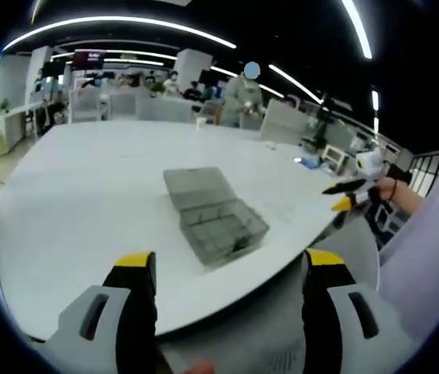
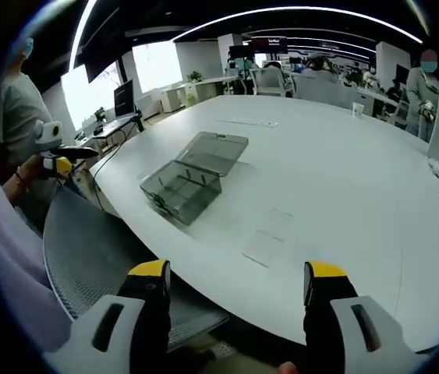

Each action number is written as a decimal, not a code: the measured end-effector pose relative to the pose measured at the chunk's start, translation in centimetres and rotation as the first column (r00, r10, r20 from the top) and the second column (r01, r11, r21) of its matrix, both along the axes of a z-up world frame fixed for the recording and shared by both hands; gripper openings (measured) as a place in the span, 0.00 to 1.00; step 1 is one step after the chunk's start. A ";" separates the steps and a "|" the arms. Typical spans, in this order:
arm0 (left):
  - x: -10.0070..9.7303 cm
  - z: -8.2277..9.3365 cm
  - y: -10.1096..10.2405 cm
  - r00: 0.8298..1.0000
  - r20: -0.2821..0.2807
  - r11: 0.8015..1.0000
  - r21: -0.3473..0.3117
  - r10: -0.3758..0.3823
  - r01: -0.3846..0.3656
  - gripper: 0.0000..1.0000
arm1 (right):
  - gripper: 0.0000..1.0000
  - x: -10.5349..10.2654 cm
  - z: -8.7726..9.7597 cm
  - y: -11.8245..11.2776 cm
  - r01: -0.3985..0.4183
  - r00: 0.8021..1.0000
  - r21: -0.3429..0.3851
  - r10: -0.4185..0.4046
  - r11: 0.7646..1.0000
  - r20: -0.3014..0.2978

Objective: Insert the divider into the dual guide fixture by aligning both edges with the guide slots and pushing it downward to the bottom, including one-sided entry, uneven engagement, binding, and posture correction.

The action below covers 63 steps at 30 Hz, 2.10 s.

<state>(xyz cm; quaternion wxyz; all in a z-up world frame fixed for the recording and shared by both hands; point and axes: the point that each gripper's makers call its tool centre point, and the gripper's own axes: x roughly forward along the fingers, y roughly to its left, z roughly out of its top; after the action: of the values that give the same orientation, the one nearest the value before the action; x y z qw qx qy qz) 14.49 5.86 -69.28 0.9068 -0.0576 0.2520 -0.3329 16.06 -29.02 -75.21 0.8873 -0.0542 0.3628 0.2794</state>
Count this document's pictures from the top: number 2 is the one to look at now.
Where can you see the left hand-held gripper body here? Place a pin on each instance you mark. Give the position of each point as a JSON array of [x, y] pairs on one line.
[[49, 133]]

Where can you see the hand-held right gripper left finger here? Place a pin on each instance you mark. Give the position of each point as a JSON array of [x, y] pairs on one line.
[[125, 323]]

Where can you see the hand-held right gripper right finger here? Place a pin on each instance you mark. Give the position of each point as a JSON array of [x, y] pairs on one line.
[[363, 327]]

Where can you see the transparent grey guide fixture box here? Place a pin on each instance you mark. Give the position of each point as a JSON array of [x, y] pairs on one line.
[[192, 179]]

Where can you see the clear plastic divider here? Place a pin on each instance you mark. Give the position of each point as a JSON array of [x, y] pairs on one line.
[[264, 247]]

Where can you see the person's left hand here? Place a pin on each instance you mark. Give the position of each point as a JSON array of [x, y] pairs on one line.
[[32, 168]]

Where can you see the person's right hand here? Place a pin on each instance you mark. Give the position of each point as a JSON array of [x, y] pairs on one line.
[[288, 368]]

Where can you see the dark side desk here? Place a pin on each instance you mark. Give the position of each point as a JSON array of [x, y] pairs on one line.
[[114, 126]]

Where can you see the black computer monitor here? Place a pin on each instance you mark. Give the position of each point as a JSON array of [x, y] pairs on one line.
[[123, 98]]

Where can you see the grey mesh office chair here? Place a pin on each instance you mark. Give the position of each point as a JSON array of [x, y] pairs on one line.
[[98, 257]]

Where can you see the black hanging screen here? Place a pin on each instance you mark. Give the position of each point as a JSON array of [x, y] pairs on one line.
[[96, 60]]

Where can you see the person's lavender sleeve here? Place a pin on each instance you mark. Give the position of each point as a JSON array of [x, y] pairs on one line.
[[16, 265]]

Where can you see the green potted plant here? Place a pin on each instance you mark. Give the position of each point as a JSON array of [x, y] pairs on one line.
[[195, 76]]

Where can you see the white office chair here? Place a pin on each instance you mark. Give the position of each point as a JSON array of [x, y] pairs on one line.
[[271, 82]]

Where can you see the white cup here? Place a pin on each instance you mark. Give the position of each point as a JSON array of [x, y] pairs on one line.
[[357, 109]]

